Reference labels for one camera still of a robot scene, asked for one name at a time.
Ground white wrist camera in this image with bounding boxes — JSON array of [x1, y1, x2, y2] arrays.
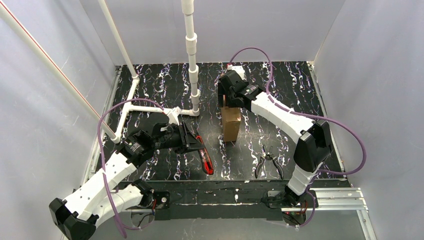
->
[[227, 64, 247, 81], [164, 106, 182, 126]]

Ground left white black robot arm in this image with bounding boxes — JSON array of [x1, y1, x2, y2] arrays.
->
[[49, 122, 205, 240]]

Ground red black utility knife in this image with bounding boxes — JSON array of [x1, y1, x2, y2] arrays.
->
[[195, 134, 214, 175]]

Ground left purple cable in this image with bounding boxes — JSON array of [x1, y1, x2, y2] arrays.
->
[[96, 97, 167, 239]]

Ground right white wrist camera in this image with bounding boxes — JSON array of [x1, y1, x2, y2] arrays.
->
[[227, 64, 247, 81]]

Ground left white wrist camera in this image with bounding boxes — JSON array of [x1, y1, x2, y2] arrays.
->
[[164, 106, 182, 126]]

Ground black grey wire stripper pliers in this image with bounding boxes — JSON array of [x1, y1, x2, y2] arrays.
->
[[254, 144, 285, 180]]

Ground white PVC pipe frame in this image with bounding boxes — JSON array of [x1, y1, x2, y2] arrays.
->
[[0, 0, 200, 143]]

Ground brown cardboard express box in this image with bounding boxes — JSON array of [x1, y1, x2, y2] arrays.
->
[[221, 96, 242, 142]]

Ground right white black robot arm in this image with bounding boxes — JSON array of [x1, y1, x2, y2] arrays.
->
[[217, 70, 333, 206]]

